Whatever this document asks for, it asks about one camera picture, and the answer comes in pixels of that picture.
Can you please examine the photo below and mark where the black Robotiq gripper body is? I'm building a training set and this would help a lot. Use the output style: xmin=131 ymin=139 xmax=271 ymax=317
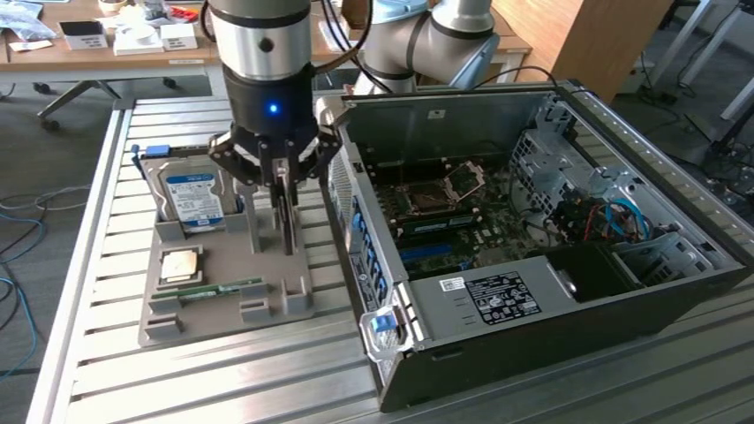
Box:
xmin=221 ymin=64 xmax=319 ymax=151

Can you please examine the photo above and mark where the blue wire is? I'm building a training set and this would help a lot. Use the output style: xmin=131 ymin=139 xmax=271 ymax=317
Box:
xmin=606 ymin=201 xmax=652 ymax=242

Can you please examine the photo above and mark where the clear plastic bag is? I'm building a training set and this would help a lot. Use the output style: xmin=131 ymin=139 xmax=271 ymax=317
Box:
xmin=0 ymin=2 xmax=57 ymax=41

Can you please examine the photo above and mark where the grey floor cable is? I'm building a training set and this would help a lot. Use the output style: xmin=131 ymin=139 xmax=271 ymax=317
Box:
xmin=0 ymin=185 xmax=89 ymax=212

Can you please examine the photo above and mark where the blue floor cable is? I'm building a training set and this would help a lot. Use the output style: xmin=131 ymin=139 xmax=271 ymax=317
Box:
xmin=0 ymin=216 xmax=45 ymax=381

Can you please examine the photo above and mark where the grey power supply unit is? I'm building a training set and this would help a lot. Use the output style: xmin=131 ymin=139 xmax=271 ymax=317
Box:
xmin=406 ymin=255 xmax=578 ymax=350

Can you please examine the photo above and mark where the white box with round part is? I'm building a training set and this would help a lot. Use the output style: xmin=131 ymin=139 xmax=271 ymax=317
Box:
xmin=111 ymin=22 xmax=165 ymax=57

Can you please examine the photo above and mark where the blue expansion slot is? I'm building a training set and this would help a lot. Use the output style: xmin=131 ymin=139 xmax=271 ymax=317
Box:
xmin=398 ymin=244 xmax=455 ymax=262

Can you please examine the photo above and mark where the plain white box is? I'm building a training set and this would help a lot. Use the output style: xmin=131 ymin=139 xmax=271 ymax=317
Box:
xmin=159 ymin=22 xmax=197 ymax=52

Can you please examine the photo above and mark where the black and white box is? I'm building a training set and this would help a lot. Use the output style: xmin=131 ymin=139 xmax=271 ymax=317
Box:
xmin=56 ymin=19 xmax=109 ymax=51

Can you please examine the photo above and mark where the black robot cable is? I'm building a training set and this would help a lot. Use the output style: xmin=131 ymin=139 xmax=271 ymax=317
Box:
xmin=315 ymin=0 xmax=414 ymax=92

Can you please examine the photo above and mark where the CPU socket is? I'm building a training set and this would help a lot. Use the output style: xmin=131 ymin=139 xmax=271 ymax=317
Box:
xmin=399 ymin=180 xmax=458 ymax=213

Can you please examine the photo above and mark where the white paper tag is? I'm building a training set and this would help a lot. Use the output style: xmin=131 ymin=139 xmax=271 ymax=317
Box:
xmin=8 ymin=39 xmax=55 ymax=53

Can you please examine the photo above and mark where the green RAM stick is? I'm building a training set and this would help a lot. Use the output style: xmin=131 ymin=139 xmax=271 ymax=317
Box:
xmin=153 ymin=276 xmax=265 ymax=304

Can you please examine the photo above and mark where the red wire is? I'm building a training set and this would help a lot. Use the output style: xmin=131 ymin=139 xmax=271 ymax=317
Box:
xmin=586 ymin=202 xmax=614 ymax=242

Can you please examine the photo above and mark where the brown cardboard box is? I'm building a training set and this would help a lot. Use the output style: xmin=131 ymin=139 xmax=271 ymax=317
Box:
xmin=340 ymin=0 xmax=372 ymax=30

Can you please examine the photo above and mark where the silver disk bay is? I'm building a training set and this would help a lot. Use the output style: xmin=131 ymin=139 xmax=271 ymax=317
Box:
xmin=608 ymin=231 xmax=718 ymax=288

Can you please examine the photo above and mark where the black cable over case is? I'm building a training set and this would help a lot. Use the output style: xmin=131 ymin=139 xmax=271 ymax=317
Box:
xmin=498 ymin=65 xmax=590 ymax=96

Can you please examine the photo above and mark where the open black PC case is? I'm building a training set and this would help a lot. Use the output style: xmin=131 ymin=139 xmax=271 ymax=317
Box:
xmin=315 ymin=78 xmax=754 ymax=414

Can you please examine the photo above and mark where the stack of papers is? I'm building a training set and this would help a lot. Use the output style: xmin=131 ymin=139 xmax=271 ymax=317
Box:
xmin=316 ymin=19 xmax=367 ymax=55

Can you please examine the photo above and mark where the CPU chip with metal lid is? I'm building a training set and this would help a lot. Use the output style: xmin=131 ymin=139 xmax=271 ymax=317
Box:
xmin=159 ymin=249 xmax=200 ymax=283

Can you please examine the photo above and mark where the wooden desk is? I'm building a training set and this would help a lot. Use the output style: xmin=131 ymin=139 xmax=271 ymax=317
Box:
xmin=0 ymin=0 xmax=531 ymax=132

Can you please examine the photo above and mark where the perforated silver drive cage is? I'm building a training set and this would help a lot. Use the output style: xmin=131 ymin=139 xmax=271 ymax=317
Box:
xmin=507 ymin=127 xmax=584 ymax=213

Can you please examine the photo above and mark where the blue disk caddy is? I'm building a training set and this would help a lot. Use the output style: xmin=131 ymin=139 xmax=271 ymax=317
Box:
xmin=129 ymin=140 xmax=247 ymax=214

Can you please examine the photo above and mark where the red object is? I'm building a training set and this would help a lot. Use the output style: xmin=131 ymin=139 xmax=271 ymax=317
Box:
xmin=167 ymin=4 xmax=205 ymax=23

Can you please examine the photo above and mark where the black expansion slot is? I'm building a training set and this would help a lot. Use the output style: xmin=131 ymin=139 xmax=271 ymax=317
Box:
xmin=408 ymin=259 xmax=474 ymax=274

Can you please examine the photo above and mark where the silver hard disk blue label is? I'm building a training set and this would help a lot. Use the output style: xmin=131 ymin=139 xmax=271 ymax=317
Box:
xmin=139 ymin=152 xmax=236 ymax=233

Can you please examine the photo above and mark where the graphics card with metal bracket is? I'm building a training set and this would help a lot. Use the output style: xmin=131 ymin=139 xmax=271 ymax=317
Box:
xmin=269 ymin=159 xmax=300 ymax=257

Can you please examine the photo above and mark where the grey parts rack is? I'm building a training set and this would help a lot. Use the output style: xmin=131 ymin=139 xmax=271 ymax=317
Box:
xmin=136 ymin=170 xmax=316 ymax=350

